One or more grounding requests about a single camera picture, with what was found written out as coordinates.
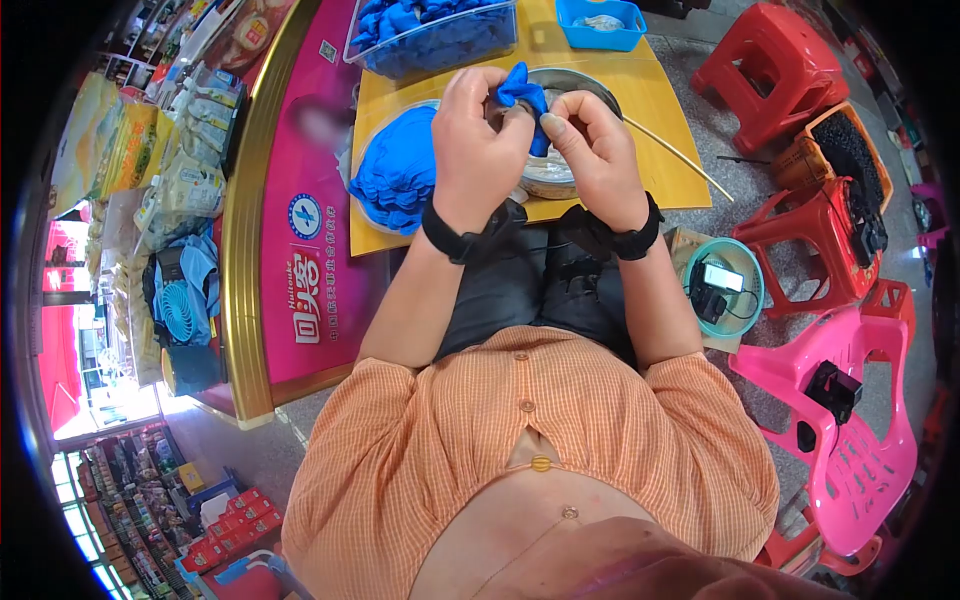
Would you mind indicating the blue plastic basket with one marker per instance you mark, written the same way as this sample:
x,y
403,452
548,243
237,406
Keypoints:
x,y
600,26

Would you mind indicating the person's left fingers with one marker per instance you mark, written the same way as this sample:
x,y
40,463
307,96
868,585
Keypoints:
x,y
476,82

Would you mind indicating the orange basket with black contents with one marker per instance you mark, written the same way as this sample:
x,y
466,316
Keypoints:
x,y
844,150

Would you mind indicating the person's left hand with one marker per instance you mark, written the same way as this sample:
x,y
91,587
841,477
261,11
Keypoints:
x,y
472,157

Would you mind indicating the person's legs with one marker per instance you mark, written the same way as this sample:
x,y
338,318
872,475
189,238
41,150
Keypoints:
x,y
525,289

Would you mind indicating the pink plastic chair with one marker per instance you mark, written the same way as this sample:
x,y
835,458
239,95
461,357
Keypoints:
x,y
862,465

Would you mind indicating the teal round basket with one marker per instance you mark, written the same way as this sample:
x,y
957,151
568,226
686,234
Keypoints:
x,y
739,307

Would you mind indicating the yellow printed bags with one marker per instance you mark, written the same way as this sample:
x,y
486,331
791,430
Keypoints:
x,y
120,150

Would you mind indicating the blue handheld fan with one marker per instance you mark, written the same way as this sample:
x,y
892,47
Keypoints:
x,y
176,311

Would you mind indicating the pink counter with gold trim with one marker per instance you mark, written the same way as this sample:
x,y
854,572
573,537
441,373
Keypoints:
x,y
300,225

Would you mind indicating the yellow low table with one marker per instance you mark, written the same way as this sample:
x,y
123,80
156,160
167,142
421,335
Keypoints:
x,y
652,97

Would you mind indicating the white plastic bag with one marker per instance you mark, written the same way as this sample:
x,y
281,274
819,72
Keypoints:
x,y
598,22

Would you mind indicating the red plastic stool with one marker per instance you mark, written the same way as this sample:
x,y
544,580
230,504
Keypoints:
x,y
772,67
892,304
814,240
795,551

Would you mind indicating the thin yellow rod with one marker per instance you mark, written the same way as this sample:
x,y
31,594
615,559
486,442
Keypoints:
x,y
679,156

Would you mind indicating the person's right index finger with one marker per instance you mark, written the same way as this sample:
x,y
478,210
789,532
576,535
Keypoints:
x,y
579,103

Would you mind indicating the full shop shelf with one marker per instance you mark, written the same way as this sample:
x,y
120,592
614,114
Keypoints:
x,y
142,510

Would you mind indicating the black charger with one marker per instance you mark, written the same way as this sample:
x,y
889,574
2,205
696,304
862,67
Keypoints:
x,y
706,304

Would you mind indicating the heap of white packets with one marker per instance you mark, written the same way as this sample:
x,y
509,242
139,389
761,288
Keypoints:
x,y
191,180

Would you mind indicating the black wrist band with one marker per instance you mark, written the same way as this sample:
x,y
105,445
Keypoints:
x,y
469,232
619,234

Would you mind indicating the pile of blue pieces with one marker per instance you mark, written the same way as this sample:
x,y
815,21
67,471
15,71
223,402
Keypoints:
x,y
397,169

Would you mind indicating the black box device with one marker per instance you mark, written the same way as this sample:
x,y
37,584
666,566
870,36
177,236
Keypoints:
x,y
834,390

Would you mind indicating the white power bank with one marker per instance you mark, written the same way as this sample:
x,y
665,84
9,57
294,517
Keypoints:
x,y
724,278

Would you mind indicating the metal bowl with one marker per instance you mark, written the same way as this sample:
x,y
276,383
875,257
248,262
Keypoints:
x,y
559,176

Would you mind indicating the person's left thumb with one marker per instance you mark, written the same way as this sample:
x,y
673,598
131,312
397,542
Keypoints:
x,y
516,129

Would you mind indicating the person's right hand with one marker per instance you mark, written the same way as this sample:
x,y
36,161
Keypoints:
x,y
600,172

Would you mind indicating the clear plastic box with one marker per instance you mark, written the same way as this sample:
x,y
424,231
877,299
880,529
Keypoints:
x,y
435,37

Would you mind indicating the person's right thumb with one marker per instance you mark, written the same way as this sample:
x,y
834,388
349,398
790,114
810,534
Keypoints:
x,y
559,133

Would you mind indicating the person's body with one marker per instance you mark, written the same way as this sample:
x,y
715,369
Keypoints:
x,y
525,465

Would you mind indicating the light blue cloth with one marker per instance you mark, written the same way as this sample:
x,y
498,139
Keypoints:
x,y
202,270

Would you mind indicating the single blue rubber piece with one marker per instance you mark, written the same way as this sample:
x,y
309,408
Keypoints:
x,y
520,94

